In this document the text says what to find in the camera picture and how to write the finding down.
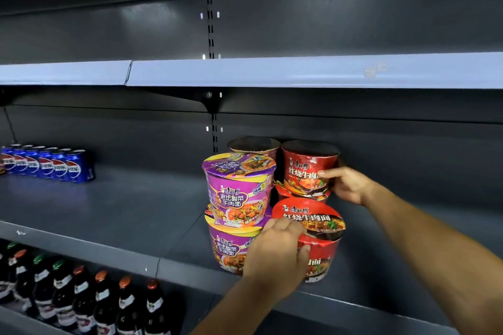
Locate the red cup noodle bowl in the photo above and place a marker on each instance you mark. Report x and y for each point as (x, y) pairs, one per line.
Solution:
(304, 162)
(320, 225)
(283, 191)

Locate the dark metal store shelving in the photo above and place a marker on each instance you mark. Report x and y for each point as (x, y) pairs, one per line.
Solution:
(393, 130)

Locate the person's right hand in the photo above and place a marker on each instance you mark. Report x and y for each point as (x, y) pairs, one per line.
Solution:
(351, 187)

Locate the person's right forearm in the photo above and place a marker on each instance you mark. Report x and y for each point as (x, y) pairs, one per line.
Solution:
(440, 260)

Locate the person's left hand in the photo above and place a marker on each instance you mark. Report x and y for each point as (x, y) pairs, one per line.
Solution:
(275, 260)

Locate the person's left forearm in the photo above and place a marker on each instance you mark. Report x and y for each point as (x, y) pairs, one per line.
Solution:
(235, 311)

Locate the purple cup noodle bowl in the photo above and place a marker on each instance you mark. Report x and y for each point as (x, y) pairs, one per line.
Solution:
(239, 185)
(228, 248)
(253, 145)

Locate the row of dark glass bottles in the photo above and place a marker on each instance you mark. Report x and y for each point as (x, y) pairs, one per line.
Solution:
(78, 299)

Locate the row of blue soda cans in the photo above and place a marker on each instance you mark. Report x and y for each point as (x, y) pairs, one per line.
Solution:
(47, 164)

